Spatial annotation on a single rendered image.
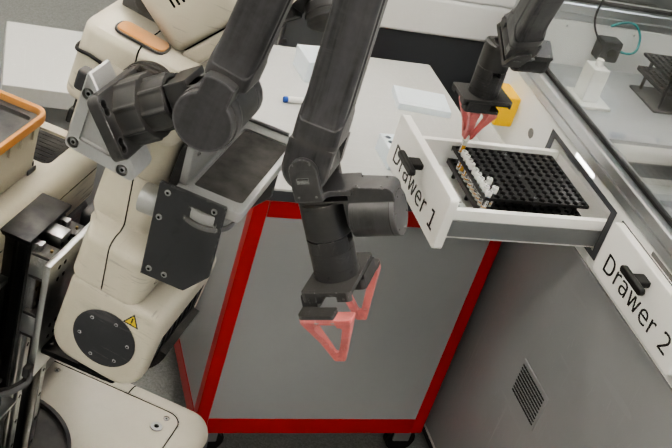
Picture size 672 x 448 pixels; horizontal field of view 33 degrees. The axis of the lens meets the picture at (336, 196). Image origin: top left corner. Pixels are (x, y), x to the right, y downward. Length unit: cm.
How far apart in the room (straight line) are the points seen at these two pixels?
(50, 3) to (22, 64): 208
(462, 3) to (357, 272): 158
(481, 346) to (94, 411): 85
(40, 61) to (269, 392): 86
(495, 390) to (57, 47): 119
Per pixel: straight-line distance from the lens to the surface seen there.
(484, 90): 208
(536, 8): 185
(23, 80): 231
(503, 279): 246
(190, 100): 131
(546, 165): 225
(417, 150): 209
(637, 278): 199
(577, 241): 214
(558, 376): 226
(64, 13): 438
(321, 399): 256
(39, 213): 186
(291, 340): 241
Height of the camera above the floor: 188
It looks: 31 degrees down
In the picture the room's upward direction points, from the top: 18 degrees clockwise
